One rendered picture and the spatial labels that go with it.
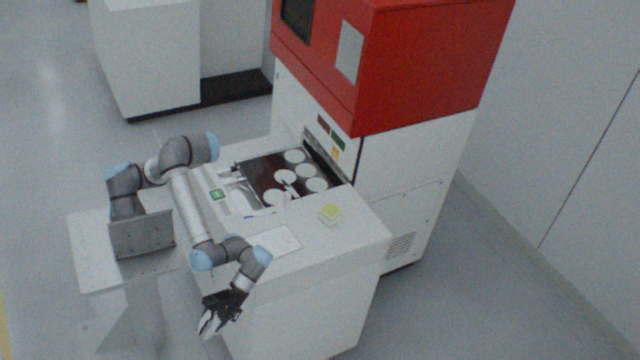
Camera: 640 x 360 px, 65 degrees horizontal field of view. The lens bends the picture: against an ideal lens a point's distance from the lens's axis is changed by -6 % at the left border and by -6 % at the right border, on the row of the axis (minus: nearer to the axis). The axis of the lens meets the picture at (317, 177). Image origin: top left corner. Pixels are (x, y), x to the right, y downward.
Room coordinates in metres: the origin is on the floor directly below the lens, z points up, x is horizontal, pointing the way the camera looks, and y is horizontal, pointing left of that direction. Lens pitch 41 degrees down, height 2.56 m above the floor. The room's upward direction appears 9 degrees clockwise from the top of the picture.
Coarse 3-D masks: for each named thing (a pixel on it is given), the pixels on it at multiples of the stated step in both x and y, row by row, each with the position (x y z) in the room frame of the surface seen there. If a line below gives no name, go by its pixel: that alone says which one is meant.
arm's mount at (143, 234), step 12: (144, 216) 1.35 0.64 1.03; (156, 216) 1.37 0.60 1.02; (168, 216) 1.40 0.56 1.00; (108, 228) 1.42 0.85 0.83; (120, 228) 1.30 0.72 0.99; (132, 228) 1.32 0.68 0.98; (144, 228) 1.35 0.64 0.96; (156, 228) 1.37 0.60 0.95; (168, 228) 1.40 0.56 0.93; (120, 240) 1.29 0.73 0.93; (132, 240) 1.31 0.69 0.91; (144, 240) 1.34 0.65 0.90; (156, 240) 1.36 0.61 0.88; (168, 240) 1.39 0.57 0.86; (120, 252) 1.29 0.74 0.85; (132, 252) 1.31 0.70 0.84; (144, 252) 1.33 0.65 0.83
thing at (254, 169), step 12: (264, 156) 1.97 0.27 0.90; (276, 156) 1.99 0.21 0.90; (240, 168) 1.86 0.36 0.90; (252, 168) 1.87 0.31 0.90; (264, 168) 1.89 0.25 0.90; (276, 168) 1.90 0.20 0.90; (288, 168) 1.91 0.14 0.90; (252, 180) 1.79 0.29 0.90; (264, 180) 1.80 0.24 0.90; (276, 180) 1.81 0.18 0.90; (300, 180) 1.84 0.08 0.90; (264, 192) 1.72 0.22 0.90; (300, 192) 1.76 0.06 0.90; (312, 192) 1.78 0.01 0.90; (264, 204) 1.65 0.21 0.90
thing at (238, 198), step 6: (234, 186) 1.75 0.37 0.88; (228, 192) 1.71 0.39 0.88; (234, 192) 1.71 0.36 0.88; (240, 192) 1.72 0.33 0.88; (234, 198) 1.68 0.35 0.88; (240, 198) 1.68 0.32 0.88; (240, 204) 1.65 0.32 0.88; (246, 204) 1.65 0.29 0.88; (240, 210) 1.61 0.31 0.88; (246, 210) 1.62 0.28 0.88; (252, 210) 1.62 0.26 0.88
